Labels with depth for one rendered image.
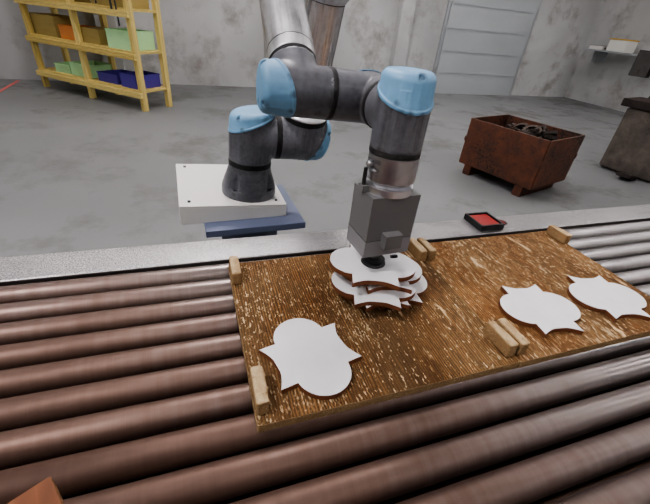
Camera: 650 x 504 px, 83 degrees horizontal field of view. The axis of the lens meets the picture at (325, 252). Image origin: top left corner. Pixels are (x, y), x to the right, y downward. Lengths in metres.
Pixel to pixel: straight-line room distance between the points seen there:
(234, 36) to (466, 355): 7.74
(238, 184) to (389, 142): 0.59
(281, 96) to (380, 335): 0.39
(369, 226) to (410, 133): 0.14
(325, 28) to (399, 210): 0.49
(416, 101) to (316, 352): 0.37
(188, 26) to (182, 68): 0.70
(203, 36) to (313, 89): 7.47
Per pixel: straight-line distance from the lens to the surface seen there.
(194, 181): 1.14
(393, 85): 0.51
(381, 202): 0.55
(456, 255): 0.87
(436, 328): 0.66
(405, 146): 0.52
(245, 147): 0.99
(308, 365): 0.54
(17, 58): 8.38
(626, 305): 0.92
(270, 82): 0.55
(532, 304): 0.79
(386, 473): 0.51
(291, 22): 0.64
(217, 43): 8.04
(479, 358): 0.64
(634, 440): 0.69
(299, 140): 1.00
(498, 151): 4.22
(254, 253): 0.81
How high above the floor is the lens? 1.36
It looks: 33 degrees down
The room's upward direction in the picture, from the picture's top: 6 degrees clockwise
